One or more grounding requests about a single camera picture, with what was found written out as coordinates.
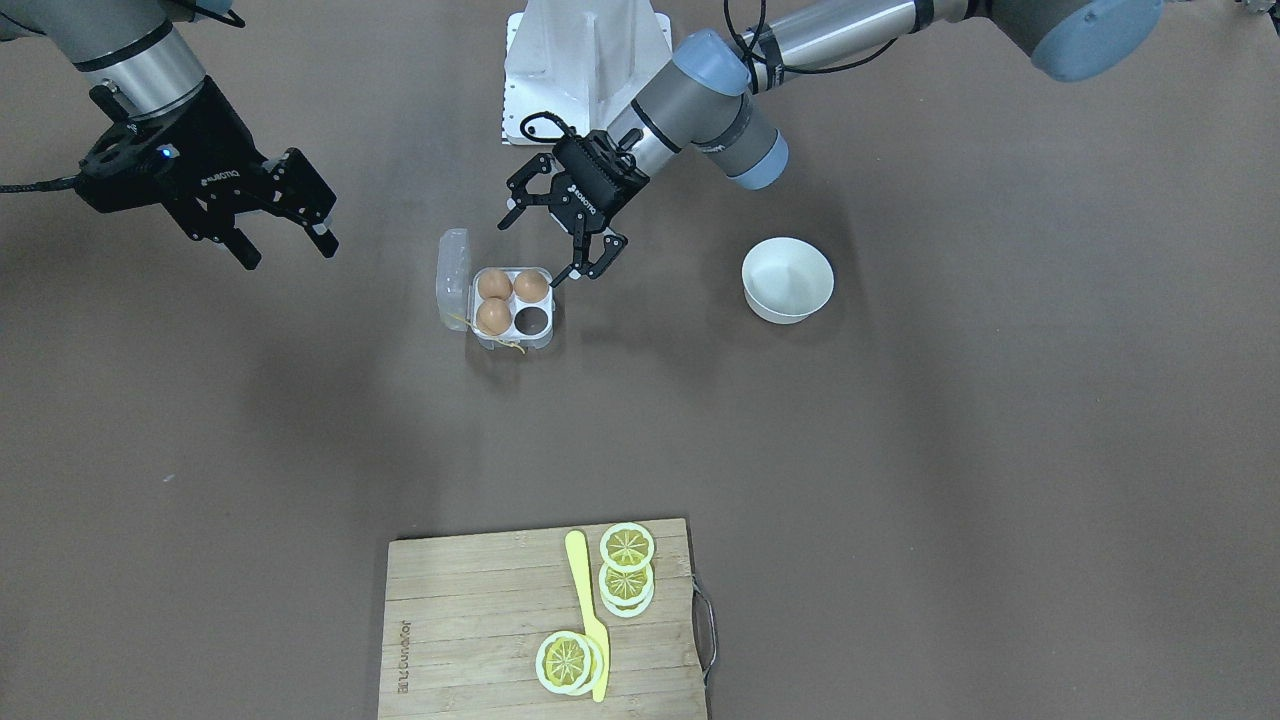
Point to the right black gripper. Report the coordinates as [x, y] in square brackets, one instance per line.
[212, 150]

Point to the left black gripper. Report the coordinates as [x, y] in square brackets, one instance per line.
[597, 188]

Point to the brown egg from bowl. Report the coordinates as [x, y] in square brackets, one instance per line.
[530, 286]

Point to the clear plastic egg box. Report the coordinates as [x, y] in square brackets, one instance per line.
[455, 293]

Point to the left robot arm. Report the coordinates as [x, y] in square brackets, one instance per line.
[703, 99]

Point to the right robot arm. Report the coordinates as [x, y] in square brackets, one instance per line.
[130, 51]

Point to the brown egg near slot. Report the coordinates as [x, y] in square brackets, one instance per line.
[495, 284]

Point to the brown egg slot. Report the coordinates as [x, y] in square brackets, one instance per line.
[495, 284]
[494, 317]

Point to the brown egg far slot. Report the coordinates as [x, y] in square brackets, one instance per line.
[494, 317]

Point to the yellow rubber band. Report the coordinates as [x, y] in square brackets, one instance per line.
[487, 340]

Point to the white ceramic bowl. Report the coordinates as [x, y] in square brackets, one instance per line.
[786, 280]

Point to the yellow plastic knife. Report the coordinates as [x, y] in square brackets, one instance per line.
[577, 552]

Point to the lemon slice front lower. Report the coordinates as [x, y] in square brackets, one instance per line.
[627, 546]

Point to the lemon slice back lower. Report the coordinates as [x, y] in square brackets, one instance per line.
[626, 594]

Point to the wooden cutting board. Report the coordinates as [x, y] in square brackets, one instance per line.
[464, 617]

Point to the lemon slice top upper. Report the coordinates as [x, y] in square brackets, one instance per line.
[563, 663]

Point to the lemon slice under upper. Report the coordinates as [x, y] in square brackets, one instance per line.
[598, 666]

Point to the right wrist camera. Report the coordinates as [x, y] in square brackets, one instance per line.
[127, 150]

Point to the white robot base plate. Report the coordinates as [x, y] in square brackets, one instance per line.
[582, 60]

